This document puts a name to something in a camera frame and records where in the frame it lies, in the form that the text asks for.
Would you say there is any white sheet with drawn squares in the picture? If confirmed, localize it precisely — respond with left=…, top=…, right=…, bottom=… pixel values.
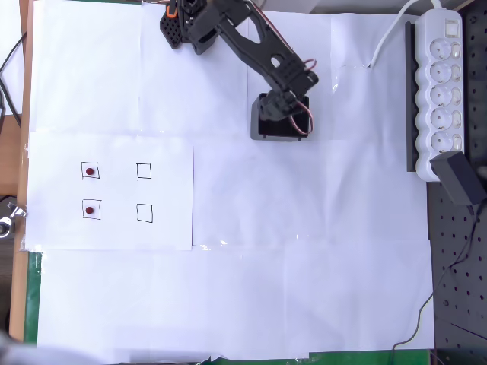
left=27, top=130, right=196, bottom=252

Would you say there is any white power cable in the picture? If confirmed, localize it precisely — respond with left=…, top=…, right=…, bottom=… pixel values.
left=370, top=0, right=446, bottom=70

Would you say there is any silver metal clamp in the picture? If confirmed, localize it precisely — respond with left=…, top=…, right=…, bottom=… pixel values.
left=0, top=202, right=28, bottom=240

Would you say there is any black pegboard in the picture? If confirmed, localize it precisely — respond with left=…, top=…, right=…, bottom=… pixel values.
left=425, top=0, right=487, bottom=365

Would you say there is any white power strip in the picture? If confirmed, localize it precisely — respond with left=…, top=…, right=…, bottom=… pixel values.
left=413, top=8, right=466, bottom=183

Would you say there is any red white servo cable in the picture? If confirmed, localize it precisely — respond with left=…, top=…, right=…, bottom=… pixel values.
left=288, top=56, right=317, bottom=138

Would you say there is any thin black adapter cable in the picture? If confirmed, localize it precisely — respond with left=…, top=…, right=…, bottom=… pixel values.
left=390, top=205, right=484, bottom=365

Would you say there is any black power adapter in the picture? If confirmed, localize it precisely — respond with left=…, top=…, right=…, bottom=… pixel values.
left=429, top=151, right=487, bottom=207

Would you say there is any green cutting mat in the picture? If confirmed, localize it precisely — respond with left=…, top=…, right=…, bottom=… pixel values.
left=23, top=249, right=433, bottom=365

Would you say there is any black open box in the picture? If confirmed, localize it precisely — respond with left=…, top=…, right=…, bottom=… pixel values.
left=250, top=92, right=311, bottom=144

